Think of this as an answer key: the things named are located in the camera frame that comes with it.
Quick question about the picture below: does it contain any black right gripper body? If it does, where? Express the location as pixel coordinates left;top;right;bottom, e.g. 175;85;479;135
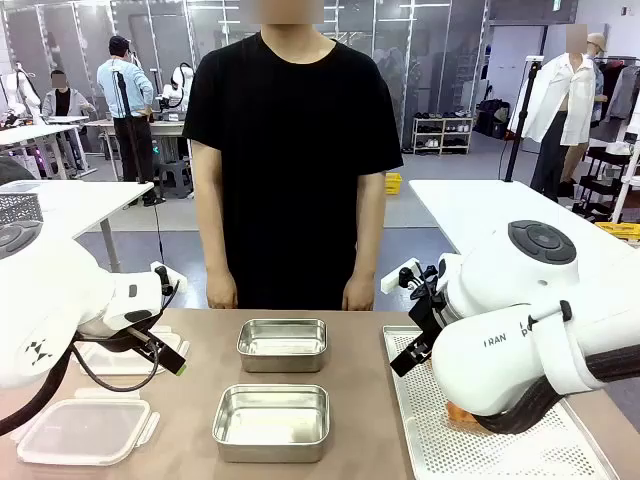
407;286;452;347

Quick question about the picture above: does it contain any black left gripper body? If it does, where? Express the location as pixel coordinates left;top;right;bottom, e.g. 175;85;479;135
74;310;165;355

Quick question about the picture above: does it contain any croissant bread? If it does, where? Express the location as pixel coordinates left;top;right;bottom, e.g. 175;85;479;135
446;399;482;426

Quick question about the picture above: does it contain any clear plastic container lid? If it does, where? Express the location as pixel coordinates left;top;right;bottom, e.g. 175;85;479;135
69;324;192;377
10;389;161;467

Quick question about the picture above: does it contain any person's left forearm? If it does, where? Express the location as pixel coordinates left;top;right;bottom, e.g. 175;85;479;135
349;169;388;284

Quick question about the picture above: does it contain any person's right forearm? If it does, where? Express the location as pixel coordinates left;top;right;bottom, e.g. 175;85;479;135
191;139;237;279

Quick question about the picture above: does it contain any empty steel container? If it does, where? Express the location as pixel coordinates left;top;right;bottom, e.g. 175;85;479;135
236;318;329;374

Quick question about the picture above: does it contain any person's left hand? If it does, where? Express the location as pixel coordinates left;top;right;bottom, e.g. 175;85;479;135
341;277;377;313

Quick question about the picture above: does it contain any person's right hand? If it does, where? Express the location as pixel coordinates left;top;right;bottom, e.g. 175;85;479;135
205;272;239;311

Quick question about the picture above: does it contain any perforated metal baking tray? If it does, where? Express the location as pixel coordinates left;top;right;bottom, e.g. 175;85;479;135
382;324;619;480

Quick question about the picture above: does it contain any large white side table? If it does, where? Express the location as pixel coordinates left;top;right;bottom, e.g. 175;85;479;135
408;178;640;261

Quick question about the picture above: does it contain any grey woven basket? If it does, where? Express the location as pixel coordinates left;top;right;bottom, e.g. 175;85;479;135
0;192;44;227

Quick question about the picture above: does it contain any grey plastic step stool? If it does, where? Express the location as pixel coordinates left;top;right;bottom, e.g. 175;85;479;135
151;159;195;200

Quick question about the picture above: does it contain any white shoe rack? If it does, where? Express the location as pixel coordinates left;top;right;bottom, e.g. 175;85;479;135
411;115;475;157

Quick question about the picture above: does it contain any person in black t-shirt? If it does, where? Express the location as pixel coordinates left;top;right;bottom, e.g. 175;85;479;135
182;30;404;312

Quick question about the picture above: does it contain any black bag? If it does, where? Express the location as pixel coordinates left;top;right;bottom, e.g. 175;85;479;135
473;98;512;140

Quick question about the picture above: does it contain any flat yellow crate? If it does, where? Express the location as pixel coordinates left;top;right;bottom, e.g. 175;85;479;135
593;221;640;245

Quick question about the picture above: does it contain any black tripod pole white top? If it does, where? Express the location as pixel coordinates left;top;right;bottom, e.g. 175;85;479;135
503;56;545;184

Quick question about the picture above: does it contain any white background desk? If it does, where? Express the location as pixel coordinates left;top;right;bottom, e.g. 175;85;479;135
0;115;99;180

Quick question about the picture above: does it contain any man in blue shirt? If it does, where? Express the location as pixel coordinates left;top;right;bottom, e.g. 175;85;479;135
95;34;167;208

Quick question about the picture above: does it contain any mannequin in white shirt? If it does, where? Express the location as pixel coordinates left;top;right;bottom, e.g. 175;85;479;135
508;23;599;199

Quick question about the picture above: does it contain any seated person in grey jacket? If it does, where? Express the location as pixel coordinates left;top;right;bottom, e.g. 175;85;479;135
41;69;97;122

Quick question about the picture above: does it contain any hanging grey garment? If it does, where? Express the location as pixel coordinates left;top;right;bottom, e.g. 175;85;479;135
603;63;640;125

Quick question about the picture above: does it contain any mannequin with beige hat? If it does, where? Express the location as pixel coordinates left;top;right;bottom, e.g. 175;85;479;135
584;31;610;127

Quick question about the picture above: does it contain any thin black cable loop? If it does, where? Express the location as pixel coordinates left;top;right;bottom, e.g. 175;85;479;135
72;340;165;393

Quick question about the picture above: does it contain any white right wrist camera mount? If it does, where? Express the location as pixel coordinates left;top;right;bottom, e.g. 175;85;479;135
380;257;427;294

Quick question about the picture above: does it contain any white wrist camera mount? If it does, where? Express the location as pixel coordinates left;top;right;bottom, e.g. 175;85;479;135
380;257;427;294
149;260;189;294

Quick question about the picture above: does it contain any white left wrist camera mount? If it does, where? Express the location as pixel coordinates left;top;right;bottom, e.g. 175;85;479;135
149;260;189;294

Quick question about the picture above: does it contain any black cable sleeve left arm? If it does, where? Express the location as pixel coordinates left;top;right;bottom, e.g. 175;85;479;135
0;344;76;437

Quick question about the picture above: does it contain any black cable sleeve arm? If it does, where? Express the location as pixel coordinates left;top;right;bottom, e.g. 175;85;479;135
0;344;76;437
473;344;640;435

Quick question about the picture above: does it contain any black cable sleeve right arm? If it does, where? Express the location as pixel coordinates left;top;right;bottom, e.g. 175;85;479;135
473;344;640;435

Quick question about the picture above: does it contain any black wire cart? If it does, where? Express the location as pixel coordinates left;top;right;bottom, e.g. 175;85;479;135
571;144;640;224

